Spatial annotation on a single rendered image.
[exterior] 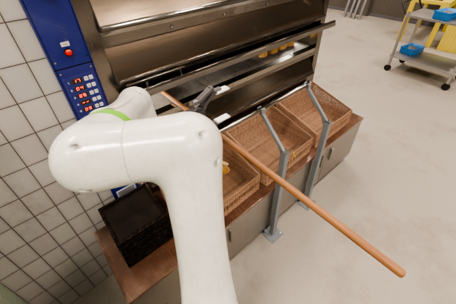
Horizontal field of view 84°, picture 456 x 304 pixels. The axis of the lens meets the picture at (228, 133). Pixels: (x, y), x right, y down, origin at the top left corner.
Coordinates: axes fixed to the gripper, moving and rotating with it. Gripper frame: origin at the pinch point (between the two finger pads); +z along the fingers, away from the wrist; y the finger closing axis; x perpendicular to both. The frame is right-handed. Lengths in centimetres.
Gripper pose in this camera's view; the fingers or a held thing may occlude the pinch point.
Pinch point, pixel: (225, 102)
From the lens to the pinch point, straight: 106.3
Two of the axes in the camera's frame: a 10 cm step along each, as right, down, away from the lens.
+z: 7.6, -4.2, 5.0
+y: 0.2, 7.8, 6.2
